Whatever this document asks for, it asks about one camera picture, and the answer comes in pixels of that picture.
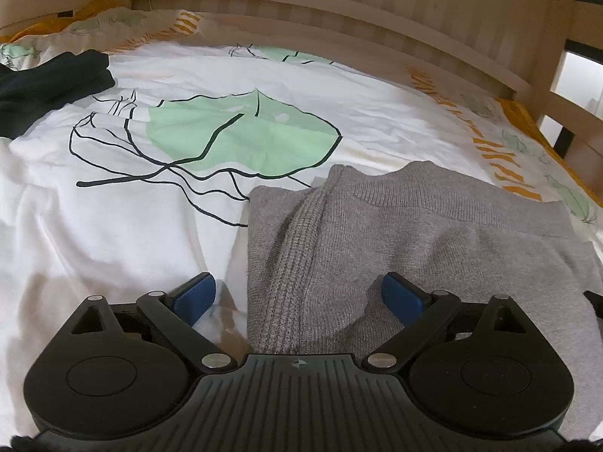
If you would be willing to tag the grey hooded knit sweater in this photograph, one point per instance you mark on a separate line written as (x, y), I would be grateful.
(400, 226)

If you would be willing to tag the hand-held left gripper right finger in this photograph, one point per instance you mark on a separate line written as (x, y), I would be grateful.
(400, 297)

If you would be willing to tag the dark cloth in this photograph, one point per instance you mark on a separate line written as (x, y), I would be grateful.
(52, 87)

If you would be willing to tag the white leaf-print blanket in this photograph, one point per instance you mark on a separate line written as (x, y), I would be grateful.
(117, 226)

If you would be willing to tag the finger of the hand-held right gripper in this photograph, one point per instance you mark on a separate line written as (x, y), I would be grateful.
(596, 308)

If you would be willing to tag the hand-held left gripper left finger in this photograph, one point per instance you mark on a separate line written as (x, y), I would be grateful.
(193, 297)

